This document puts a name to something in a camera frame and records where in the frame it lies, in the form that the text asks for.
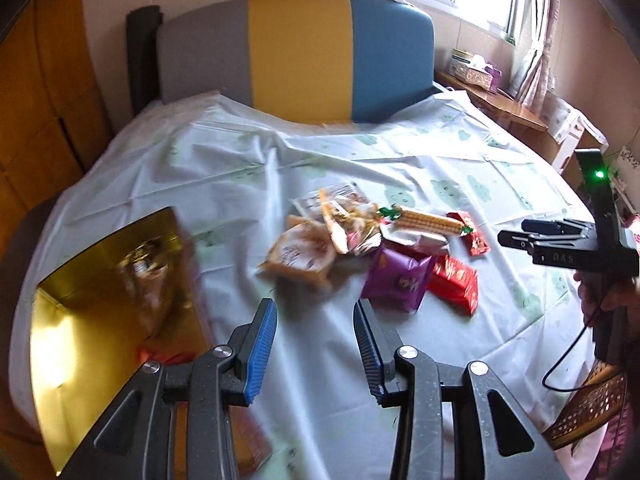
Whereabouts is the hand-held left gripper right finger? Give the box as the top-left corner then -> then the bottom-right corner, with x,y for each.
352,299 -> 568,480

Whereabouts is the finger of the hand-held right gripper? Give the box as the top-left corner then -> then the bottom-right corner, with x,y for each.
497,230 -> 551,252
521,217 -> 595,237

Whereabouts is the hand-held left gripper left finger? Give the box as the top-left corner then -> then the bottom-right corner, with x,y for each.
59,298 -> 278,480

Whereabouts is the purple snack packet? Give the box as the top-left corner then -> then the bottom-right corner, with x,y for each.
361,246 -> 435,313

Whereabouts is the large red snack packet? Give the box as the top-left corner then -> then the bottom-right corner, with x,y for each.
427,255 -> 479,316

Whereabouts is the beige round cake packet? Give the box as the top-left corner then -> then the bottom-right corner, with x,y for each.
257,215 -> 337,291

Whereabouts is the clear peanut packet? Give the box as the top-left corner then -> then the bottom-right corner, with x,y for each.
318,188 -> 383,256

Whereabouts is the gold tin box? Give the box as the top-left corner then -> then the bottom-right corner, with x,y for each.
29,206 -> 273,476

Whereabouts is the person's right hand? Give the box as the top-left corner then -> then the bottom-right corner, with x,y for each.
574,267 -> 640,331

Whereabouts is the small red snack packet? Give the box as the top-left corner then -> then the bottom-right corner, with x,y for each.
446,211 -> 491,257

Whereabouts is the white and red packet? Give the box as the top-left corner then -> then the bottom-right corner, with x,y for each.
380,225 -> 451,257

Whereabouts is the white cabinet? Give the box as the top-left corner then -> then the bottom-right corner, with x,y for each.
542,95 -> 609,171

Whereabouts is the red foil packet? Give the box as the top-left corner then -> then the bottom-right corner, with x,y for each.
136,345 -> 196,367

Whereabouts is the wooden nightstand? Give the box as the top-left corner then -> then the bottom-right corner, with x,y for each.
434,67 -> 549,133

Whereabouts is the wicker stool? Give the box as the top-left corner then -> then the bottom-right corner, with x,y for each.
547,360 -> 632,451

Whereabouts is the purple tissue pack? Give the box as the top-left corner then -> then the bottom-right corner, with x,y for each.
482,62 -> 504,94

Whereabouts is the woven tissue basket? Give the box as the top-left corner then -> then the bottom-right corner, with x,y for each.
447,57 -> 493,91

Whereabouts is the white patterned bed sheet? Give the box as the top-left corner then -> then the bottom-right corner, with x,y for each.
10,90 -> 601,480

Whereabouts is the hanging pink curtain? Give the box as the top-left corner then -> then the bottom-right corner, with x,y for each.
512,0 -> 568,106

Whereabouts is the pink cloth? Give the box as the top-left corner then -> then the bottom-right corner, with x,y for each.
585,405 -> 640,480

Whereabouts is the grey yellow blue chair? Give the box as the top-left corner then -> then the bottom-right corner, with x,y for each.
157,0 -> 435,123

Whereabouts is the black rolled mat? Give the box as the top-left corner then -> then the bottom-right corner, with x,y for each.
126,5 -> 163,118

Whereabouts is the wooden wardrobe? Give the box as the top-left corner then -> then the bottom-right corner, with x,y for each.
0,0 -> 131,241

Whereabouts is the black cable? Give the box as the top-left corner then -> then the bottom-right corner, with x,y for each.
542,305 -> 608,394

